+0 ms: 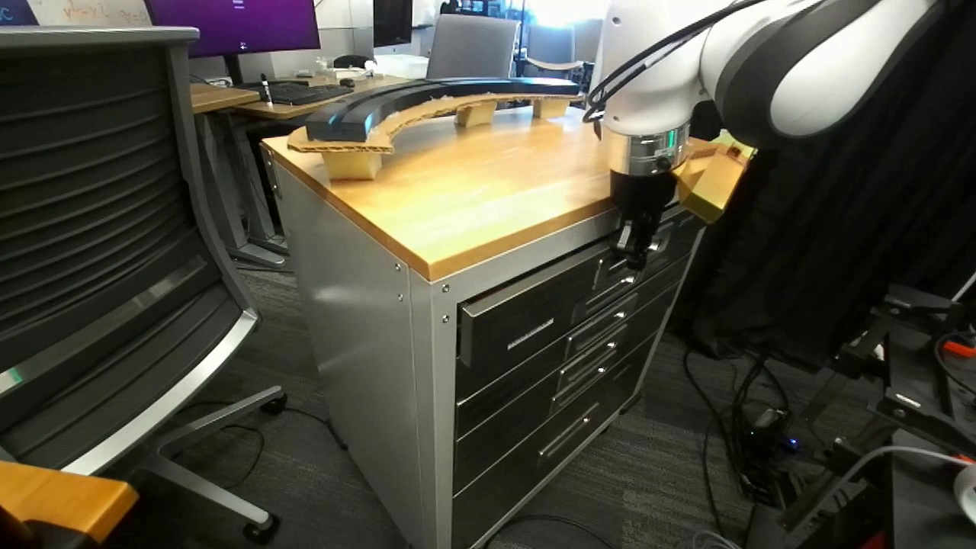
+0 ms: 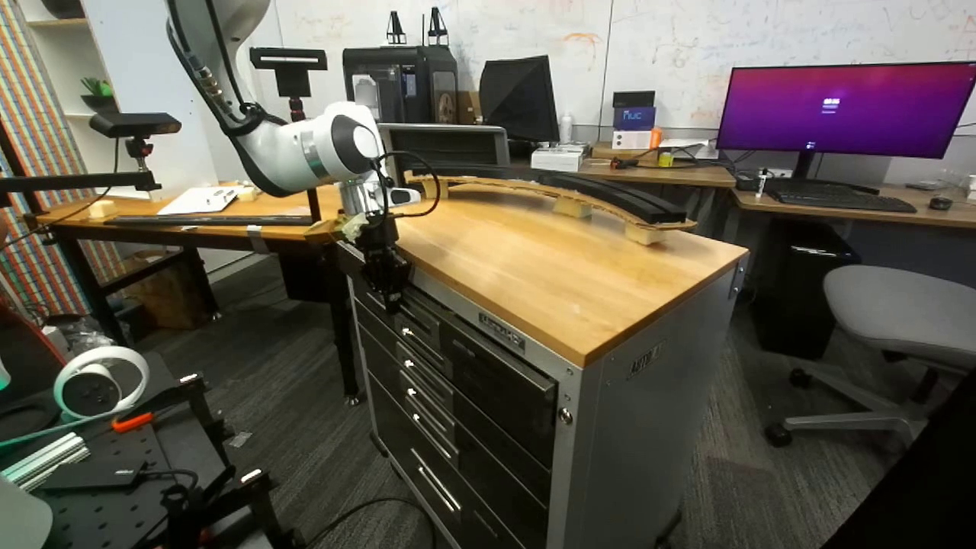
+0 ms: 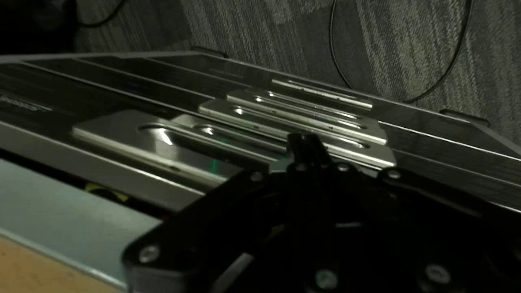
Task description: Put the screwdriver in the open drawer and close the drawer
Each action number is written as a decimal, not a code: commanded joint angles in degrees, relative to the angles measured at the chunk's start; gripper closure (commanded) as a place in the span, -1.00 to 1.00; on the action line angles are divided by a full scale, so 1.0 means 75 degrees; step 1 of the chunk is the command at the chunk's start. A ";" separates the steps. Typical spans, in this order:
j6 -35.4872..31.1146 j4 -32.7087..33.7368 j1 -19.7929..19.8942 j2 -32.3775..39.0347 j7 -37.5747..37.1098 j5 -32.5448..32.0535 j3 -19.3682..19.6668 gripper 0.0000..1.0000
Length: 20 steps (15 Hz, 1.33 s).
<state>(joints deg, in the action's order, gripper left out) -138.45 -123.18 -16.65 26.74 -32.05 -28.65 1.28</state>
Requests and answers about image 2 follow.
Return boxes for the purple screen computer monitor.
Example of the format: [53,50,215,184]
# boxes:
[713,57,976,184]

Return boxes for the wooden computer desk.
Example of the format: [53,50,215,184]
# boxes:
[582,150,976,239]

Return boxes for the grey tool cabinet wooden top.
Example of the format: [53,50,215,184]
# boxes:
[321,186,753,549]

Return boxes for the black square box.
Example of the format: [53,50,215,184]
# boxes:
[476,51,564,145]

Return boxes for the black stereo camera on stand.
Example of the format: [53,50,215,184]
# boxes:
[84,107,185,191]
[248,42,333,124]

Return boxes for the black computer tower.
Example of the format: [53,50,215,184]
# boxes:
[755,216,851,361]

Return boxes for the blue white carton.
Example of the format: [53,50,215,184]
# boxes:
[611,87,659,151]

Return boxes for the black keyboard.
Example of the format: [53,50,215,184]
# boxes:
[758,176,920,216]

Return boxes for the wooden side desk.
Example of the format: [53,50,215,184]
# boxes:
[23,179,348,406]

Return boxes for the white flat box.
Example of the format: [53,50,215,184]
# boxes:
[529,142,589,174]

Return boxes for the long curved wooden board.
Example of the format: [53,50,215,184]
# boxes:
[424,168,701,249]

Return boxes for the orange black bar clamp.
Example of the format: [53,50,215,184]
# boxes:
[108,409,163,440]

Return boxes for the grey office chair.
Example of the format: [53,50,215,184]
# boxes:
[761,258,976,451]

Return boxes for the white paper sheets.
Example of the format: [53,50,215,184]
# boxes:
[151,184,243,218]

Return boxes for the grey metal tool drawer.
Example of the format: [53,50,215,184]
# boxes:
[352,265,564,397]

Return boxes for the dark small monitor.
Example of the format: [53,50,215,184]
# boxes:
[376,119,514,176]

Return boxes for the white wall shelf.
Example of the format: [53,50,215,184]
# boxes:
[11,0,115,191]

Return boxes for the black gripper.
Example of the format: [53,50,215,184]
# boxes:
[345,206,416,311]

